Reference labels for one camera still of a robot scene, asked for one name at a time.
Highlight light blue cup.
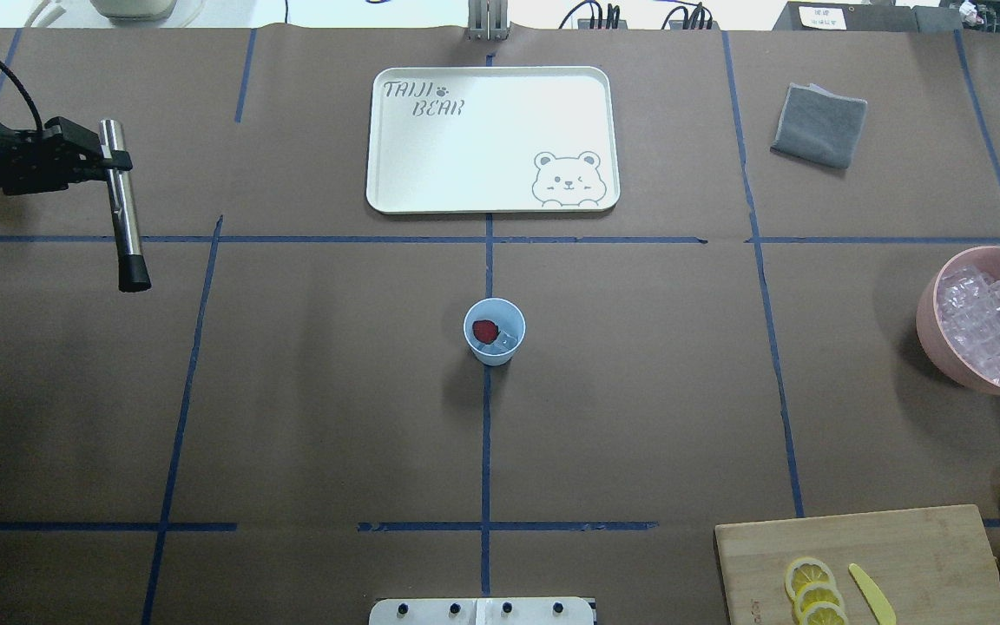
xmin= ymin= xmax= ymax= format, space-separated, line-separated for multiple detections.
xmin=462 ymin=298 xmax=525 ymax=367

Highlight clear ice cube pile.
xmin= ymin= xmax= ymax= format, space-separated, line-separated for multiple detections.
xmin=936 ymin=265 xmax=1000 ymax=385

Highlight yellow plastic knife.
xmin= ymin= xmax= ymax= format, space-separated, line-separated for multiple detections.
xmin=848 ymin=562 xmax=898 ymax=625

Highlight red strawberry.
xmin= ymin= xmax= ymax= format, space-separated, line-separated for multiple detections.
xmin=470 ymin=319 xmax=500 ymax=345

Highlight steel muddler black head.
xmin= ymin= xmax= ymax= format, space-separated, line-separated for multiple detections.
xmin=100 ymin=119 xmax=152 ymax=293

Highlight grey folded cloth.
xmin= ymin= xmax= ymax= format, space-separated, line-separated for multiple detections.
xmin=771 ymin=83 xmax=869 ymax=170

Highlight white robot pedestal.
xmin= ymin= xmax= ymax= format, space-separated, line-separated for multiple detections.
xmin=368 ymin=595 xmax=598 ymax=624

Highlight cream bear tray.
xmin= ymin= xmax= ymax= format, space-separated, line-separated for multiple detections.
xmin=365 ymin=66 xmax=622 ymax=216

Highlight pink bowl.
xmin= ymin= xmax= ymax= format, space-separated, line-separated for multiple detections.
xmin=916 ymin=246 xmax=1000 ymax=396

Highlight wooden cutting board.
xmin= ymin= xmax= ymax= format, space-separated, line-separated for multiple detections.
xmin=714 ymin=505 xmax=1000 ymax=624

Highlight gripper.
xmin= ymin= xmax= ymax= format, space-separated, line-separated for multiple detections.
xmin=0 ymin=117 xmax=134 ymax=195

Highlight lemon slices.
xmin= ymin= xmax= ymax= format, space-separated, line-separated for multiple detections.
xmin=783 ymin=556 xmax=849 ymax=624

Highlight aluminium frame post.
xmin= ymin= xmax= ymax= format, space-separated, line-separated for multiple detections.
xmin=467 ymin=0 xmax=510 ymax=41

